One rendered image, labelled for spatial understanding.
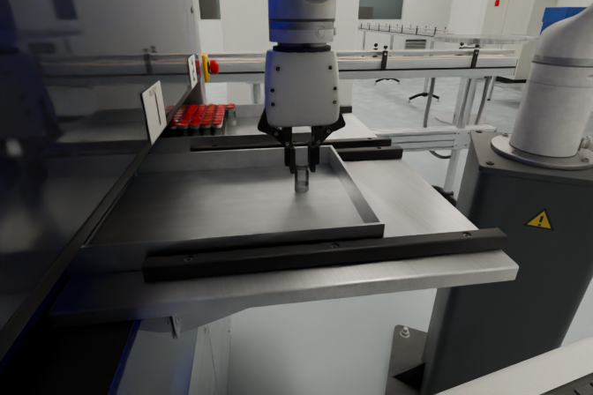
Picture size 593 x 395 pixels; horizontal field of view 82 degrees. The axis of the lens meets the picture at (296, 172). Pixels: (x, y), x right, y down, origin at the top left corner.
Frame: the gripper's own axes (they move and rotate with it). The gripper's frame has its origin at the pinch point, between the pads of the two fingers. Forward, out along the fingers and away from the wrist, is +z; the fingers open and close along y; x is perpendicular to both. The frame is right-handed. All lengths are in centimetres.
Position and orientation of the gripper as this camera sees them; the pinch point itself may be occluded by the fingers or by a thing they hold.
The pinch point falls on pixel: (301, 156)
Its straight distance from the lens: 50.6
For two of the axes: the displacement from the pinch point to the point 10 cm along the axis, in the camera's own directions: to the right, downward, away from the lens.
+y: -9.9, 0.6, -1.2
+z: 0.1, 9.1, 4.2
